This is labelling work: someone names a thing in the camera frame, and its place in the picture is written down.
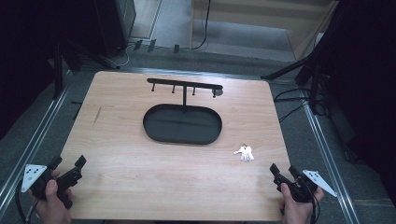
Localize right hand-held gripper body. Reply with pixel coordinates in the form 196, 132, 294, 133
273, 169, 338, 203

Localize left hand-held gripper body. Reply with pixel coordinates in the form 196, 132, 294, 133
21, 163, 84, 210

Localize silver bunch of keys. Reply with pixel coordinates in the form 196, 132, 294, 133
233, 143, 255, 163

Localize black key rack with tray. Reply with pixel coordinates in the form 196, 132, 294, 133
142, 77, 224, 146

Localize person's right hand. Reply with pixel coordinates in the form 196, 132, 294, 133
278, 182, 325, 224

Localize person's left hand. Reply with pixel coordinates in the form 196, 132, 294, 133
29, 178, 75, 224

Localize black tripod stand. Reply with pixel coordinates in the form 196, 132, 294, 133
50, 38, 121, 101
260, 50, 330, 117

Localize black curtain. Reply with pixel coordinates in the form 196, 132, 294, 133
306, 0, 396, 200
0, 0, 106, 141

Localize dark cabinet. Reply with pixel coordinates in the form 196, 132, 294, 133
92, 0, 137, 59

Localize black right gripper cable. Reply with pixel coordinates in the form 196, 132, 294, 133
310, 195, 321, 224

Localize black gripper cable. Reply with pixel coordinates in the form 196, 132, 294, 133
14, 179, 40, 224
310, 195, 321, 224

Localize metal floor rail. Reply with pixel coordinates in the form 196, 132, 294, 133
299, 89, 362, 224
0, 70, 75, 217

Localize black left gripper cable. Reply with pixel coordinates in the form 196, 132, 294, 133
14, 179, 40, 224

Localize black floor cables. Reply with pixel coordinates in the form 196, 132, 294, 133
273, 87, 316, 123

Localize white floor cable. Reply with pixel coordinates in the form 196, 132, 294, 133
106, 42, 135, 68

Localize black hanging cable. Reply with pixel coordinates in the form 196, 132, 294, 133
191, 0, 212, 51

